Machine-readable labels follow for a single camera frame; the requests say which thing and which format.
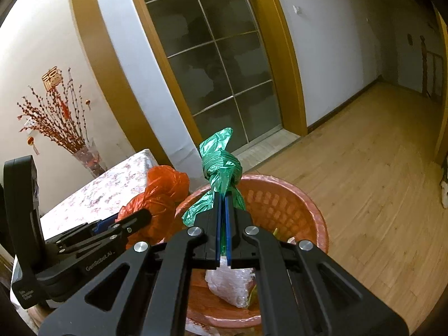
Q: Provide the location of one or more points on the large orange plastic bag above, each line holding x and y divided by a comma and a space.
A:
161, 199

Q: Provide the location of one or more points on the white wall switch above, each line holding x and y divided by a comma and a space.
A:
298, 9

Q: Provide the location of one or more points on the glass sliding door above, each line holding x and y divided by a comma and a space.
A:
217, 59

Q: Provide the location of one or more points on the orange waste basket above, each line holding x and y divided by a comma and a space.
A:
301, 213

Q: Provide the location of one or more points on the gold wall decoration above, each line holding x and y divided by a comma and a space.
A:
51, 80

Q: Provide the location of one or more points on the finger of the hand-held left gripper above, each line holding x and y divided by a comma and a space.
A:
136, 222
105, 224

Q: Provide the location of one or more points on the green plastic bag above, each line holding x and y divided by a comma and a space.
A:
222, 169

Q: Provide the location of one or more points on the white crumpled plastic bag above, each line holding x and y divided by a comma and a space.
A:
231, 285

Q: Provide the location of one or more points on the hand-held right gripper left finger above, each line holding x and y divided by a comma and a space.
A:
219, 238

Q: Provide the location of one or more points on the wooden door frame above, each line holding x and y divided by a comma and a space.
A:
280, 42

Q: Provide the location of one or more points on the wooden chair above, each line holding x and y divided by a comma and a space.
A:
430, 70

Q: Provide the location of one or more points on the floral tablecloth table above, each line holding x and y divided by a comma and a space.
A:
101, 192

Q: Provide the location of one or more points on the red blossom branches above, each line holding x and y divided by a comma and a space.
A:
59, 122

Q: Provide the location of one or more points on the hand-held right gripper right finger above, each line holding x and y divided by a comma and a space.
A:
228, 238

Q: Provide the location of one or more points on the glass vase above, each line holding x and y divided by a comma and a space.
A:
89, 159

